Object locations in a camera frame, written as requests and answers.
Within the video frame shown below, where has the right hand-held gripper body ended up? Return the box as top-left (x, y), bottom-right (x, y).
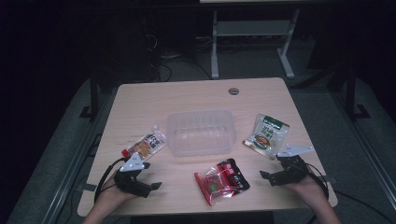
top-left (268, 144), bottom-right (315, 188)

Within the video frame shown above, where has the white metal table frame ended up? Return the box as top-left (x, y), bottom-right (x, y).
top-left (210, 8), bottom-right (302, 80)

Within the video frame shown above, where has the right hand-held gripper black cable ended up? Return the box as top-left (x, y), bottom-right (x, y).
top-left (305, 162), bottom-right (330, 200)

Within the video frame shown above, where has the black floor cable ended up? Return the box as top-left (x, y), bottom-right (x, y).
top-left (334, 189), bottom-right (396, 224)

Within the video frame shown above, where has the clear plastic container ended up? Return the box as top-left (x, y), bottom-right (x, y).
top-left (165, 108), bottom-right (236, 158)

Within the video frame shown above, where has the green white snack packet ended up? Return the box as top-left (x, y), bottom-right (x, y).
top-left (242, 113), bottom-right (290, 161)

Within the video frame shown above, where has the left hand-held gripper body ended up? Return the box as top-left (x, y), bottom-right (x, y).
top-left (113, 151), bottom-right (154, 199)

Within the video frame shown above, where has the black metal stand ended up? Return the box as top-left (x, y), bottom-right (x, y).
top-left (78, 69), bottom-right (101, 122)
top-left (344, 63), bottom-right (372, 122)

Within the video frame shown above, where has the red black snack packet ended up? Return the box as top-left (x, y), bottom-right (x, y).
top-left (193, 158), bottom-right (251, 207)

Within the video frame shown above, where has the left hand-held gripper black cable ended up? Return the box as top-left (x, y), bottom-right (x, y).
top-left (93, 157), bottom-right (131, 203)

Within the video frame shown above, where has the clear orange snack packet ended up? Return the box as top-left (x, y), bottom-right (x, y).
top-left (120, 124), bottom-right (168, 161)

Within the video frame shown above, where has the person's left hand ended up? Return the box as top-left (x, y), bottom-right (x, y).
top-left (93, 170), bottom-right (138, 216)

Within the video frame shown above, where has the person's right hand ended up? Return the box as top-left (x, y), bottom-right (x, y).
top-left (282, 166), bottom-right (329, 210)

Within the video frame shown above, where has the grey tape strip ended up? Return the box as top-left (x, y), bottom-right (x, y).
top-left (317, 175), bottom-right (338, 185)
top-left (75, 183), bottom-right (98, 192)

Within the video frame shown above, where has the hand-held gripper black cable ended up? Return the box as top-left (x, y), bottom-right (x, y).
top-left (305, 162), bottom-right (330, 200)
top-left (93, 157), bottom-right (131, 203)

